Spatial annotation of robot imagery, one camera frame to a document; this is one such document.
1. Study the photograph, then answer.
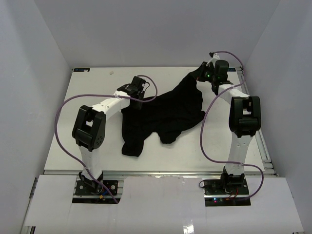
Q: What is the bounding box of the black t-shirt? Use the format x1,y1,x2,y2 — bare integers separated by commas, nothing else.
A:
121,71,205,157

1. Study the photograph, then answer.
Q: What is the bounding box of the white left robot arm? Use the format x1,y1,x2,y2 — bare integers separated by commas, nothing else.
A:
72,76,147,194

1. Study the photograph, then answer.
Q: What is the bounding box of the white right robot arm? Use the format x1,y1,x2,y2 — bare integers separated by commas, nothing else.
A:
196,59,261,193

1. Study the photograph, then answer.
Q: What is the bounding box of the left black table label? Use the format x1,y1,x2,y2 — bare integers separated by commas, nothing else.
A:
73,68,90,72

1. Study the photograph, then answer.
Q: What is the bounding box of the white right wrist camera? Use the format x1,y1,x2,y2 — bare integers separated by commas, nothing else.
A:
207,52,220,67

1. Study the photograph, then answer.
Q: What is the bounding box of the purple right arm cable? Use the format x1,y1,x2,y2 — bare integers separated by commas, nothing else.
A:
199,50,265,202

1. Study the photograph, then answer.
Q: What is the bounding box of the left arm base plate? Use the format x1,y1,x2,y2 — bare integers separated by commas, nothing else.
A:
72,180,121,204

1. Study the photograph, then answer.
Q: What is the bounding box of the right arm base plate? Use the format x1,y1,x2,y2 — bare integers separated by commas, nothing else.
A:
199,179,251,207

